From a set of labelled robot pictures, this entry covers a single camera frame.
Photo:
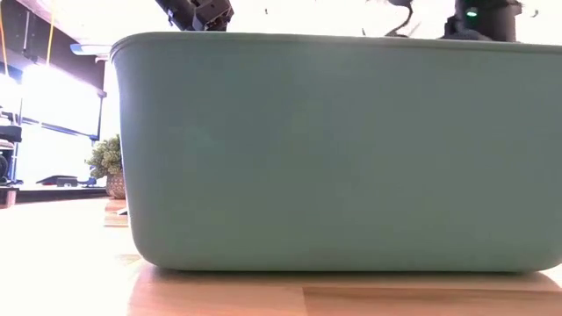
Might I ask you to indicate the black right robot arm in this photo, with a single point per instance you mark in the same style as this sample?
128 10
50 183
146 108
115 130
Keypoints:
487 19

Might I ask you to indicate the pale overhead fixture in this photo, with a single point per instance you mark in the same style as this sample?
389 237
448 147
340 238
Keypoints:
90 49

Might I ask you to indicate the green potted succulent plant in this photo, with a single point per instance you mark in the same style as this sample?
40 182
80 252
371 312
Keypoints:
105 158

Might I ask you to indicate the teal green plastic bin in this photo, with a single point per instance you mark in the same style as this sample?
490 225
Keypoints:
333 153

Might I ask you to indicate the black flat floor device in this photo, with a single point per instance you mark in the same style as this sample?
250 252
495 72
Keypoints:
59 180

